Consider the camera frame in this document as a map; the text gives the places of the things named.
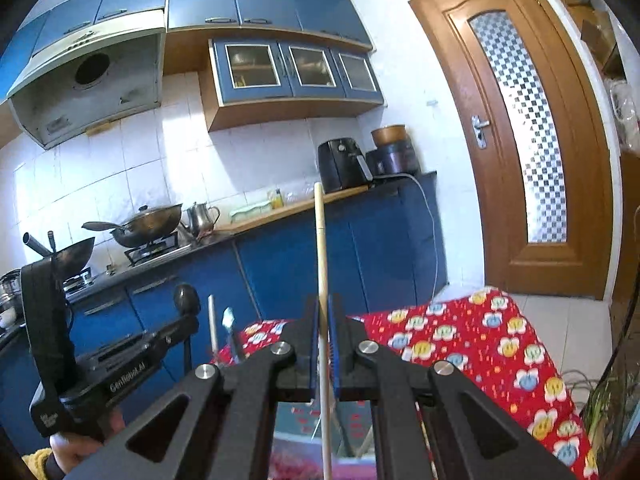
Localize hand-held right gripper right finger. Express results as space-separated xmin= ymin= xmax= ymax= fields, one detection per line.
xmin=327 ymin=295 xmax=581 ymax=480

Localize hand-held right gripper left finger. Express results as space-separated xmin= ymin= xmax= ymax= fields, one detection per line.
xmin=62 ymin=295 xmax=321 ymax=480

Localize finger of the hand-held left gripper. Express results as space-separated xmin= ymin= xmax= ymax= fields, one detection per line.
xmin=145 ymin=315 xmax=199 ymax=362

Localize black spoon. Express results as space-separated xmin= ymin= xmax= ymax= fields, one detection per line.
xmin=173 ymin=283 xmax=199 ymax=376

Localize light blue chopstick box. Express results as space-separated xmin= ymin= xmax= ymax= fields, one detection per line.
xmin=220 ymin=307 xmax=376 ymax=480

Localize wooden chopstick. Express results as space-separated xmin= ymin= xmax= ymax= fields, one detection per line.
xmin=313 ymin=182 xmax=335 ymax=480

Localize person's left forearm yellow sleeve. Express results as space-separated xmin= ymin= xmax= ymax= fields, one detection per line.
xmin=20 ymin=447 xmax=68 ymax=480

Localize person's left hand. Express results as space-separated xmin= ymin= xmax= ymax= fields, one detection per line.
xmin=49 ymin=407 xmax=126 ymax=476

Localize blue base kitchen cabinets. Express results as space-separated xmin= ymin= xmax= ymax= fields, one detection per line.
xmin=0 ymin=170 xmax=448 ymax=456

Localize steel pot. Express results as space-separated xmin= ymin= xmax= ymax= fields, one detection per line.
xmin=0 ymin=269 xmax=23 ymax=311

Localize gas stove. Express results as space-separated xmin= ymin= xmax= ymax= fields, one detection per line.
xmin=122 ymin=235 xmax=193 ymax=267

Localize black wok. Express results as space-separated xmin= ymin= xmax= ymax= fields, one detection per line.
xmin=22 ymin=230 xmax=96 ymax=278

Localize large steel wok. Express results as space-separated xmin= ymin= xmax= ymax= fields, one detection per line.
xmin=81 ymin=204 xmax=184 ymax=249

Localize steel kettle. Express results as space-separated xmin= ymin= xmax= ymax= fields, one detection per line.
xmin=179 ymin=202 xmax=221 ymax=238

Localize red smiley flower blanket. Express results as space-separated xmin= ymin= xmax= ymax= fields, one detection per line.
xmin=210 ymin=285 xmax=601 ymax=480

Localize light green cloth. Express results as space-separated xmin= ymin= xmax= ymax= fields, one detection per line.
xmin=229 ymin=201 xmax=273 ymax=221

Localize black air fryer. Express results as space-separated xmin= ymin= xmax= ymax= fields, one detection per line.
xmin=318 ymin=139 xmax=373 ymax=194

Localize black rice cooker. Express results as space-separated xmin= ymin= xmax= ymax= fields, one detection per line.
xmin=365 ymin=140 xmax=420 ymax=177

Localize brown bowl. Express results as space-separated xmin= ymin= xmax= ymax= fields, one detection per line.
xmin=370 ymin=124 xmax=407 ymax=146

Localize wooden door with glass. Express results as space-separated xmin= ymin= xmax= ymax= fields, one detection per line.
xmin=409 ymin=0 xmax=618 ymax=301

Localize range hood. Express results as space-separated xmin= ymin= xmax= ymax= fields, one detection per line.
xmin=6 ymin=27 xmax=167 ymax=150

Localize green plant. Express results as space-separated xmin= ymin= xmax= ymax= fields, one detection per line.
xmin=565 ymin=360 xmax=636 ymax=441

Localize wooden shelf unit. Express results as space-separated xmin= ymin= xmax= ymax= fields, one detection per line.
xmin=565 ymin=0 xmax=640 ymax=311

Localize white power cable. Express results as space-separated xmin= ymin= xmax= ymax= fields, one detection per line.
xmin=372 ymin=172 xmax=441 ymax=301

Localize glass door wall cabinet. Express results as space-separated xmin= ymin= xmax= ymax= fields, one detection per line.
xmin=200 ymin=37 xmax=385 ymax=132

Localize metal door handle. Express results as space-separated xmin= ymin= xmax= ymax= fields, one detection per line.
xmin=471 ymin=114 xmax=491 ymax=150

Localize blue wall cabinets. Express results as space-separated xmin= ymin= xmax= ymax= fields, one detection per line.
xmin=0 ymin=0 xmax=376 ymax=101

